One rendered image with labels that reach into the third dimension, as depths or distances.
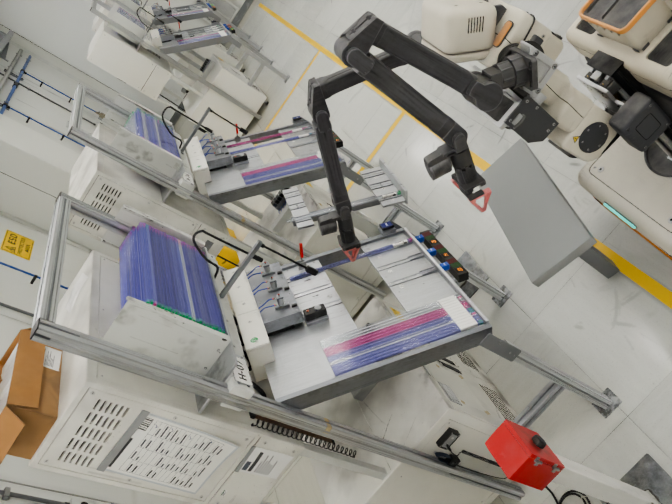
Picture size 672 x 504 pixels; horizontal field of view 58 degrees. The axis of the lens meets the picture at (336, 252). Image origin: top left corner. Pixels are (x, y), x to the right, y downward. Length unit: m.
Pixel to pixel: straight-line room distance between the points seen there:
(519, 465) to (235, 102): 5.43
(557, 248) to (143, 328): 1.32
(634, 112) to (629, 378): 1.01
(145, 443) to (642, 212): 1.83
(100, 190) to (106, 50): 3.55
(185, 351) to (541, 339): 1.59
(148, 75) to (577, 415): 5.15
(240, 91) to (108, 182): 3.79
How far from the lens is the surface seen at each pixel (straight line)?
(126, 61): 6.45
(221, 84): 6.56
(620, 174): 2.57
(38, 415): 1.80
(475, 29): 1.76
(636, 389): 2.52
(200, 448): 1.90
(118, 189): 3.00
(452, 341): 1.94
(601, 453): 2.52
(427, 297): 2.12
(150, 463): 1.91
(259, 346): 1.94
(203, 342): 1.78
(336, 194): 2.16
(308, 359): 1.96
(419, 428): 2.20
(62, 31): 9.57
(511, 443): 1.75
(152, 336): 1.75
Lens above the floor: 2.17
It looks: 31 degrees down
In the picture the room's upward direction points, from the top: 61 degrees counter-clockwise
